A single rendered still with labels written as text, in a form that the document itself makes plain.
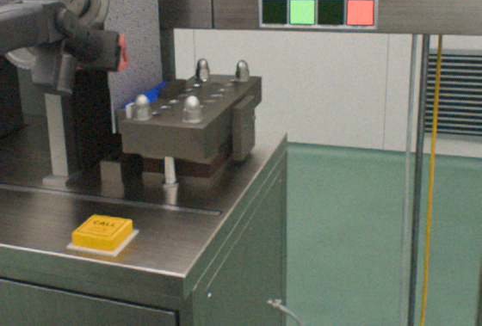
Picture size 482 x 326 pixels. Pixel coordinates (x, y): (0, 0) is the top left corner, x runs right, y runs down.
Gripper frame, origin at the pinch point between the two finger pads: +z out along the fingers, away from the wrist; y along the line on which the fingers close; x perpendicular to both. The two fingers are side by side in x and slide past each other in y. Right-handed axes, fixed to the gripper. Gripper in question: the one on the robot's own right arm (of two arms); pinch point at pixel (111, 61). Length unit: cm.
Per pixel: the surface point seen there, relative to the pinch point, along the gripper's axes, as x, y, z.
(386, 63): 71, 34, 260
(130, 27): 8.4, 0.2, 4.9
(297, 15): 18.1, 28.9, 24.8
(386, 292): -46, 47, 157
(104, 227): -29.7, 10.6, -13.4
